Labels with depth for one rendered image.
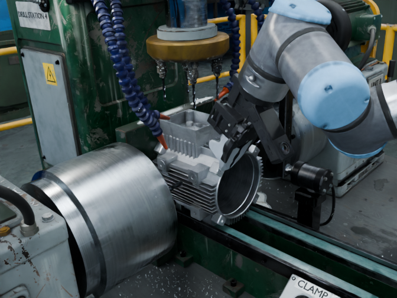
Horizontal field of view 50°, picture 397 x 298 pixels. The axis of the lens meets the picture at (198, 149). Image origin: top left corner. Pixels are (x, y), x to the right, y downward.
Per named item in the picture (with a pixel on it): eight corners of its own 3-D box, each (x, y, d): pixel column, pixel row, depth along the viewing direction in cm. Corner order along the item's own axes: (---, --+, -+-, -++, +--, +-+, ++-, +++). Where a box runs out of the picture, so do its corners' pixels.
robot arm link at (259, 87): (305, 77, 74) (273, 90, 67) (291, 98, 77) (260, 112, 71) (267, 47, 77) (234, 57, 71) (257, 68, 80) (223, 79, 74)
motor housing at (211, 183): (153, 209, 106) (146, 139, 99) (204, 181, 119) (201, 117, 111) (212, 240, 93) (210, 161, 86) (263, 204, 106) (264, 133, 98)
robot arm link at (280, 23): (296, 15, 59) (269, -21, 65) (258, 84, 67) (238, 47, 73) (348, 25, 63) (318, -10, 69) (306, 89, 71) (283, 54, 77)
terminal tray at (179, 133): (160, 148, 103) (158, 120, 100) (191, 135, 110) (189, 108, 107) (196, 161, 95) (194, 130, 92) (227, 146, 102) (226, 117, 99)
